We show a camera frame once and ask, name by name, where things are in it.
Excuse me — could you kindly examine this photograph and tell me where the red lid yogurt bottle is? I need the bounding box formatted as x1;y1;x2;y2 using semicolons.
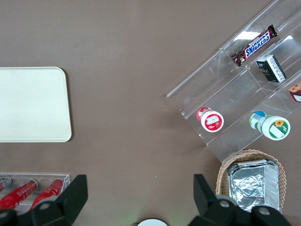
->
197;107;224;132

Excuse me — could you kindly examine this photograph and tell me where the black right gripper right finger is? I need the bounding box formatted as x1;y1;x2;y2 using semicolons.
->
188;174;292;226

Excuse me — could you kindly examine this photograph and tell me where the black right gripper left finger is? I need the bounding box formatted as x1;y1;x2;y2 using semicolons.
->
0;174;88;226

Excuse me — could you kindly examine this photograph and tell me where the chocolate chip cookie box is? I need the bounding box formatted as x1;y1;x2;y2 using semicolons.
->
288;81;301;104

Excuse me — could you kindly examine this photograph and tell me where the Snickers chocolate bar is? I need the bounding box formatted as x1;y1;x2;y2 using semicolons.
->
230;24;278;66

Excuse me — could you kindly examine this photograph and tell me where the green lid yogurt bottle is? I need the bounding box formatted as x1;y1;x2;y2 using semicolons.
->
249;111;291;141

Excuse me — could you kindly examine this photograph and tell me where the clear acrylic stepped display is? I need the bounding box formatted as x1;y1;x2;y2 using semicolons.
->
166;0;301;163

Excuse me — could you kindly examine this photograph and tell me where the light wicker basket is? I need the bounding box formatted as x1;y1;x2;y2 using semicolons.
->
215;149;286;214

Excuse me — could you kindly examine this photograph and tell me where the clear acrylic bottle rack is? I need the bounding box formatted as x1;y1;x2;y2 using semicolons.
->
0;173;71;214

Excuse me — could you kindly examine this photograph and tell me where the aluminium foil container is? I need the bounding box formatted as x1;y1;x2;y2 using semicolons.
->
227;159;282;212

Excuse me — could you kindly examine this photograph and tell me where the beige plastic tray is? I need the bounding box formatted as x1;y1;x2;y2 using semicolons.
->
0;66;72;143

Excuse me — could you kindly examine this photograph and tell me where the small black carton box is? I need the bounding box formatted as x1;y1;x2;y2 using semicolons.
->
255;54;287;83

